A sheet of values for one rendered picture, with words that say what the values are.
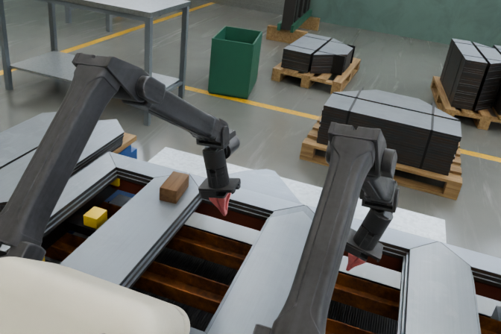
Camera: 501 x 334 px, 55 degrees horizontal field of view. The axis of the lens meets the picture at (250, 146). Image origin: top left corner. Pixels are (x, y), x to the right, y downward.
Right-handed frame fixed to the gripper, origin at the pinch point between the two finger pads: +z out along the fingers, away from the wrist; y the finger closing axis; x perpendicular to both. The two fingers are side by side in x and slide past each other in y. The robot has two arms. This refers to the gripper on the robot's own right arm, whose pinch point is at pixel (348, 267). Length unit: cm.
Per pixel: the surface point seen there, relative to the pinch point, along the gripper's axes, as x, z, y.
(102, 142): -40, 32, 99
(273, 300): 11.9, 11.4, 13.9
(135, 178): -26, 28, 75
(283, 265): -2.2, 11.8, 15.1
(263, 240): -10.6, 13.9, 23.6
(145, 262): 12, 22, 50
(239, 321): 22.5, 12.5, 19.1
